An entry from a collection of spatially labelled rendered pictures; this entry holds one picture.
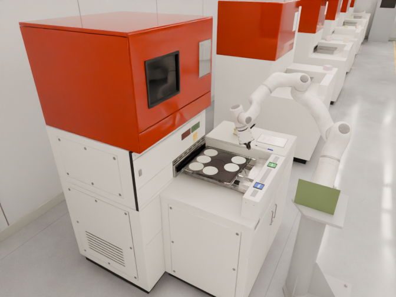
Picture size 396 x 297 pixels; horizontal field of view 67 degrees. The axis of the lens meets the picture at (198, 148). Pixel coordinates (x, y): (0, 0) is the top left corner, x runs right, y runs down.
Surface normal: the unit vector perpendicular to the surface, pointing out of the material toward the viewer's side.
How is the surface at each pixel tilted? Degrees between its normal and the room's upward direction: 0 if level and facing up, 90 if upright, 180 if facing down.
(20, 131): 90
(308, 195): 90
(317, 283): 90
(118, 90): 90
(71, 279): 0
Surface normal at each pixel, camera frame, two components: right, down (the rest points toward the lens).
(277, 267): 0.00, -0.87
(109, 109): -0.49, 0.43
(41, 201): 0.87, 0.24
